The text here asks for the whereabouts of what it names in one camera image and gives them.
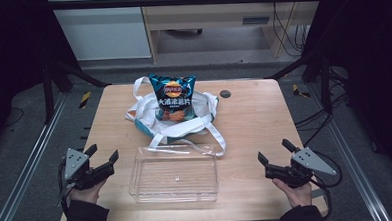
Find light wooden desk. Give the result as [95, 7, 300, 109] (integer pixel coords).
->
[138, 0, 330, 65]

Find person's right hand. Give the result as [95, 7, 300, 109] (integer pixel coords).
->
[272, 176, 313, 210]

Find black curtain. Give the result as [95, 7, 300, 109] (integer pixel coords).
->
[300, 0, 392, 184]
[0, 0, 84, 157]

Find person's left hand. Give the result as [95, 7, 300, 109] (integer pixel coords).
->
[68, 178, 109, 206]

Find clear plastic tray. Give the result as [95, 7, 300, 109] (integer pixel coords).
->
[127, 143, 221, 206]

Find aluminium floor rail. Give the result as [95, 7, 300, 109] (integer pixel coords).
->
[0, 92, 75, 221]
[307, 78, 392, 221]

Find white canvas tote bag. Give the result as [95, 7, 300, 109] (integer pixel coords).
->
[122, 72, 228, 162]

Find white cabinet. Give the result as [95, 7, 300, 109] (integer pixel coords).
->
[47, 0, 153, 63]

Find blue potato chip bag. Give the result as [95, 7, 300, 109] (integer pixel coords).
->
[147, 71, 199, 124]

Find black metal stand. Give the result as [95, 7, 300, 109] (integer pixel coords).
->
[41, 58, 114, 125]
[265, 51, 334, 117]

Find left hand-held gripper cable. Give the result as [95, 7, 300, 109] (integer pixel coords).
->
[55, 159, 72, 215]

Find right hand-held gripper cable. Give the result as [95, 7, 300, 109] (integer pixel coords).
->
[309, 148, 345, 220]

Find black floor cables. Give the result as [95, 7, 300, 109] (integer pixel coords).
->
[291, 65, 353, 148]

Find hand-held gripper cable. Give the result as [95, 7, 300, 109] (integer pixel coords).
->
[55, 159, 72, 215]
[309, 148, 345, 220]

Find yellow black floor tape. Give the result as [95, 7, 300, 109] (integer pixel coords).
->
[78, 91, 94, 110]
[291, 83, 312, 99]

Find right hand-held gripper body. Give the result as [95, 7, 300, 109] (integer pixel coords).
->
[264, 145, 338, 191]

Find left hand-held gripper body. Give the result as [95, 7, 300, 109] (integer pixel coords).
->
[63, 146, 116, 191]

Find black hanging cables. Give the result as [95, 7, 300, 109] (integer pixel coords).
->
[270, 0, 312, 58]

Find black horizontal frame bar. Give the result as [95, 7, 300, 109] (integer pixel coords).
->
[47, 0, 324, 13]

